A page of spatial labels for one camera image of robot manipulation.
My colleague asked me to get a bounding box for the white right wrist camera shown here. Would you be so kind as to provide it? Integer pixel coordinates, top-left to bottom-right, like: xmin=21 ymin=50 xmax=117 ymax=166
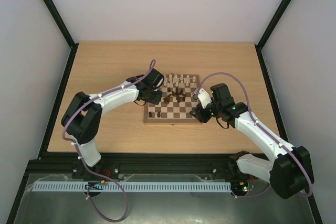
xmin=193 ymin=88 xmax=212 ymax=109

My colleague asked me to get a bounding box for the wooden chessboard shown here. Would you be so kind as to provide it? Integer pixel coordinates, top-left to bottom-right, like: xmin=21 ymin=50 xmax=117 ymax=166
xmin=143 ymin=73 xmax=199 ymax=125

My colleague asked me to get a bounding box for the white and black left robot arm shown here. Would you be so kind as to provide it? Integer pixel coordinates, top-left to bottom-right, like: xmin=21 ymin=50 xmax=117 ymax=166
xmin=61 ymin=68 xmax=164 ymax=167

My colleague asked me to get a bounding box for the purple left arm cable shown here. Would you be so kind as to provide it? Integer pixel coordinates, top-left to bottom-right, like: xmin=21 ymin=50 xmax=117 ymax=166
xmin=61 ymin=59 xmax=157 ymax=221

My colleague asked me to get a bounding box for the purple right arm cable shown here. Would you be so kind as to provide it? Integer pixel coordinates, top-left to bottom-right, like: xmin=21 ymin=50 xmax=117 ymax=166
xmin=195 ymin=72 xmax=315 ymax=198

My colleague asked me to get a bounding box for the black aluminium frame rail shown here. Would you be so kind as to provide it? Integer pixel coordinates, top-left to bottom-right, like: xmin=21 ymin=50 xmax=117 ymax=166
xmin=25 ymin=152 xmax=251 ymax=181

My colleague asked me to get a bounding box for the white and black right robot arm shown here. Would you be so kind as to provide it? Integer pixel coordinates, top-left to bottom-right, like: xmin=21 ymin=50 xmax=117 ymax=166
xmin=190 ymin=83 xmax=314 ymax=199

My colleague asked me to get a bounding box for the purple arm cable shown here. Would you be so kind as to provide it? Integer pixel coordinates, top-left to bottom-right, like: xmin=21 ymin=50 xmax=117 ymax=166
xmin=195 ymin=72 xmax=315 ymax=198
xmin=61 ymin=59 xmax=157 ymax=221

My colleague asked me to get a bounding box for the light blue slotted cable duct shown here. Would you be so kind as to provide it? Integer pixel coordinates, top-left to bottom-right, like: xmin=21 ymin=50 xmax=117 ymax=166
xmin=32 ymin=182 xmax=232 ymax=193

